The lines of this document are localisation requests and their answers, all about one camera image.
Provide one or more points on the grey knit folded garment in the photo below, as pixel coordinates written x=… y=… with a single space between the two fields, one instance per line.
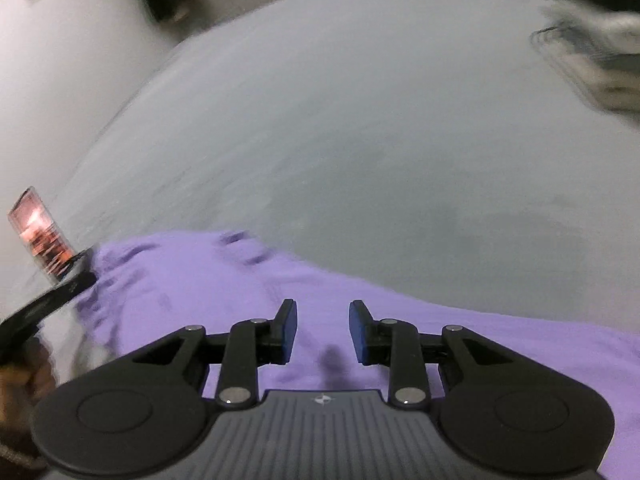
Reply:
x=590 y=50

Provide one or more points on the person's left hand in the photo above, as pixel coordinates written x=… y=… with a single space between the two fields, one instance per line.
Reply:
x=25 y=375

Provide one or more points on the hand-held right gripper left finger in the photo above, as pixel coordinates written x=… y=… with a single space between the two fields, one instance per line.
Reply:
x=290 y=332

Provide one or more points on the purple shirt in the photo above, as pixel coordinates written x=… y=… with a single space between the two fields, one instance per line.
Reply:
x=200 y=285

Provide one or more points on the bed with grey sheet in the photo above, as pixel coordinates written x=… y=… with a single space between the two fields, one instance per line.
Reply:
x=350 y=135

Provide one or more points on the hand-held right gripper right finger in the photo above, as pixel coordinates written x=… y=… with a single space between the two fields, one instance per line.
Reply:
x=356 y=332

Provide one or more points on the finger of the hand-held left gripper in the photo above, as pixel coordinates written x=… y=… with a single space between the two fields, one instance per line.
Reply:
x=50 y=300

